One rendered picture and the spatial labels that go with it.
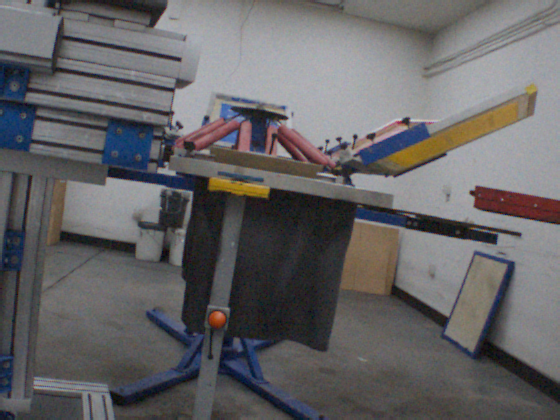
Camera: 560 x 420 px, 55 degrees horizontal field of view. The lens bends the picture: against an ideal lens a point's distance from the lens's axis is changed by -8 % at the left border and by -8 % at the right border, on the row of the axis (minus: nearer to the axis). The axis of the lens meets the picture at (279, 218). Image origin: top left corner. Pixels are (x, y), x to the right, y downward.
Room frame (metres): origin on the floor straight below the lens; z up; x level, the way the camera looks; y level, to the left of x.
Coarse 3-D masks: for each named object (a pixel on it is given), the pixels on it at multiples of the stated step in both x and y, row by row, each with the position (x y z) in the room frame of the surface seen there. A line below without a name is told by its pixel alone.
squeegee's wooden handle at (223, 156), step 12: (216, 156) 2.03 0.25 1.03; (228, 156) 2.04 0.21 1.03; (240, 156) 2.04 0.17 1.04; (252, 156) 2.05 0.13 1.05; (264, 156) 2.06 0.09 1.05; (252, 168) 2.05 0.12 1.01; (264, 168) 2.06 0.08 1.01; (276, 168) 2.06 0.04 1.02; (288, 168) 2.07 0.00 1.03; (300, 168) 2.07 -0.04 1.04; (312, 168) 2.08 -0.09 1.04
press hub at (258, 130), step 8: (240, 112) 2.94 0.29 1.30; (264, 112) 2.79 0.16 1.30; (272, 112) 2.77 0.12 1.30; (256, 120) 2.86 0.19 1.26; (264, 120) 2.87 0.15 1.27; (256, 128) 2.86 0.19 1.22; (264, 128) 2.88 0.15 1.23; (256, 136) 2.86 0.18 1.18; (256, 152) 2.84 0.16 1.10; (264, 152) 2.88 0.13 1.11; (224, 336) 2.84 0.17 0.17; (224, 344) 2.84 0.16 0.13; (232, 344) 2.88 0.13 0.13; (224, 352) 2.82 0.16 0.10; (232, 352) 2.84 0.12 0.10; (232, 360) 2.85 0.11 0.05; (240, 360) 3.00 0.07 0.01
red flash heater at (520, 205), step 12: (480, 192) 2.25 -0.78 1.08; (492, 192) 2.23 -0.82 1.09; (504, 192) 2.21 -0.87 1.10; (516, 192) 2.19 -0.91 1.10; (480, 204) 2.25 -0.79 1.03; (492, 204) 2.23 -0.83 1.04; (504, 204) 2.21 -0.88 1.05; (516, 204) 2.19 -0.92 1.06; (528, 204) 2.17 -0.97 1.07; (540, 204) 2.15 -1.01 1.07; (552, 204) 2.13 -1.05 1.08; (516, 216) 2.58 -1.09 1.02; (528, 216) 2.17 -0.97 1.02; (540, 216) 2.15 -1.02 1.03; (552, 216) 2.13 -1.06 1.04
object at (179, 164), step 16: (176, 160) 1.43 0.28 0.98; (192, 160) 1.43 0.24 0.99; (208, 176) 1.44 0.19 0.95; (224, 176) 1.44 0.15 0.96; (256, 176) 1.45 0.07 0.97; (272, 176) 1.46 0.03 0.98; (288, 176) 1.46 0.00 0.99; (304, 192) 1.47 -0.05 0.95; (320, 192) 1.48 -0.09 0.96; (336, 192) 1.48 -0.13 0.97; (352, 192) 1.49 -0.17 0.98; (368, 192) 1.49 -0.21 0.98
